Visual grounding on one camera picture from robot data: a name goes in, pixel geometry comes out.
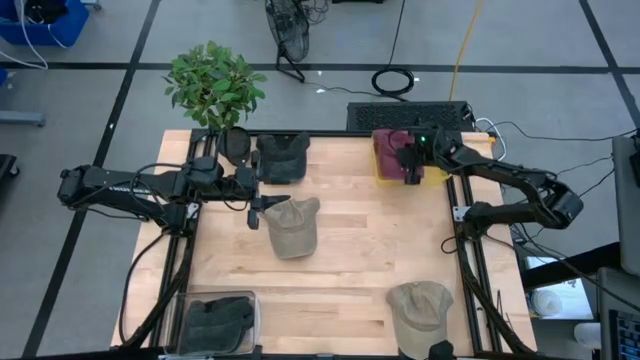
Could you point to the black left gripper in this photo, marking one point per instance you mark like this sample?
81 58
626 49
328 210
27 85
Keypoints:
245 182

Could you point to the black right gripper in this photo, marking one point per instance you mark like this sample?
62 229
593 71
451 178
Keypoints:
417 150

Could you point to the maroon baseball cap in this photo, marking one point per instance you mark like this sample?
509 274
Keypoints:
385 155

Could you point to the khaki baseball cap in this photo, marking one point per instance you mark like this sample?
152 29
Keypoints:
419 315
292 232

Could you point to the black baseball cap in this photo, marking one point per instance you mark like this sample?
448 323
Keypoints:
215 325
282 160

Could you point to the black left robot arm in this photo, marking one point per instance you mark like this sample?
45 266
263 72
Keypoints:
110 187

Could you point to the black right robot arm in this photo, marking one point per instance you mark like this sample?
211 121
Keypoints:
500 172

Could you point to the yellow plastic bin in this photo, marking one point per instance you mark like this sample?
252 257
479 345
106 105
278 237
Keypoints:
435 176

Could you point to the black perforated computer case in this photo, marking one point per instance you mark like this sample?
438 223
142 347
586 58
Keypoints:
380 116

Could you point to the silver mounting plate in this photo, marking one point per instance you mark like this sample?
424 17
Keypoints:
461 213
192 211

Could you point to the green potted plant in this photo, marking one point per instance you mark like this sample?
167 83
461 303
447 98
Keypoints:
215 90

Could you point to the clear plastic bin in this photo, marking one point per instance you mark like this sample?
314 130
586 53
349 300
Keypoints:
171 320

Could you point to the black floor fan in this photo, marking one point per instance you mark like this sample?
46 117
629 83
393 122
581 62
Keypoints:
287 30

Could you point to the black desk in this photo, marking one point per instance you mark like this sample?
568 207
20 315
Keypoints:
570 265

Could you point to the white paper roll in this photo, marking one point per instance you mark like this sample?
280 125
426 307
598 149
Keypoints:
546 302

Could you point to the dark rounded object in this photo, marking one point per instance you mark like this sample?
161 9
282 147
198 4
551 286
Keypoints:
441 351

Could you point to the grey computer tower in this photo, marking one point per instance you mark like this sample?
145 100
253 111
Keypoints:
625 210

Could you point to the white cup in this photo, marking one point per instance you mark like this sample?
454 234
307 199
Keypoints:
587 335

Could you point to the grey laptop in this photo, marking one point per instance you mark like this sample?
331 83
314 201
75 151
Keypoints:
620 310

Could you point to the blue plastic bin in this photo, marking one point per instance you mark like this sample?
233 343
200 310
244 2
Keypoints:
70 27

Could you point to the black caster base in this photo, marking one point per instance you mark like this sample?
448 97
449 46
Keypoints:
7 165

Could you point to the black aluminium table frame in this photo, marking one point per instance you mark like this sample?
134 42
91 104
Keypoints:
340 133

